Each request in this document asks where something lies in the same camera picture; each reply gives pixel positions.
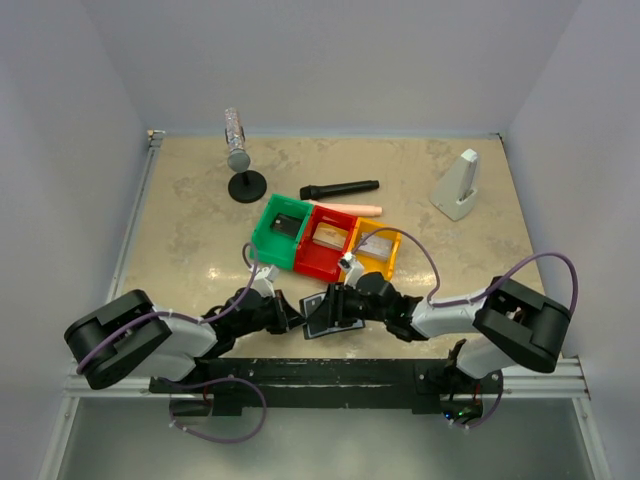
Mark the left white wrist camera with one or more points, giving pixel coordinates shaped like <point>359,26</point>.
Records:
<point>263,282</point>

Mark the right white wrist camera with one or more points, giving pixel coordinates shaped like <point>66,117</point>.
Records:
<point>352,269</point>

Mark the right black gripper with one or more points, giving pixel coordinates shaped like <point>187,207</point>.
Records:
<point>336,302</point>

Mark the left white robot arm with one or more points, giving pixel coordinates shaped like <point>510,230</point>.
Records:
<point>131,336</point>

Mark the black microphone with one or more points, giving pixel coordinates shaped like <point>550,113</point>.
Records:
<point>316,192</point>

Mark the glitter microphone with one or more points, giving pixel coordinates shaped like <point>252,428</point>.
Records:
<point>238,158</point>

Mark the aluminium frame rail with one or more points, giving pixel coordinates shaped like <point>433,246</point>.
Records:
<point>67,410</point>

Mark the white wedge charging dock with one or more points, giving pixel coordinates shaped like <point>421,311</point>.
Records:
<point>456,193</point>

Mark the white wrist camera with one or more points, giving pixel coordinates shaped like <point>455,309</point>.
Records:
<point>263,282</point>
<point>352,269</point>

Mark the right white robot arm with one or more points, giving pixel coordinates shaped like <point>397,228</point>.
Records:
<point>514,324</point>

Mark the yellow plastic bin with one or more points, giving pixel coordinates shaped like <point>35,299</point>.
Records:
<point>366,225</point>

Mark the silver VIP card stack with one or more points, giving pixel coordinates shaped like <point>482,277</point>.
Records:
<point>375,246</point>

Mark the black card stack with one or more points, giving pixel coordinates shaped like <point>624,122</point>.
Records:
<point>286,225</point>

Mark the green plastic bin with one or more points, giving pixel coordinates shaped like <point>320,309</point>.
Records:
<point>277,249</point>

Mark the gold card stack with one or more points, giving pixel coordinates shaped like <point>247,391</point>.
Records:
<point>329,236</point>

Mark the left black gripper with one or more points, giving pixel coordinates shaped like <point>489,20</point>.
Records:
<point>286,317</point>

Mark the black round microphone stand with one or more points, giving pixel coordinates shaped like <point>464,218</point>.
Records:
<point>247,187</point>

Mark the red plastic bin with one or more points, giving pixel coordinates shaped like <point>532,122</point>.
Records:
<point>317,261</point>

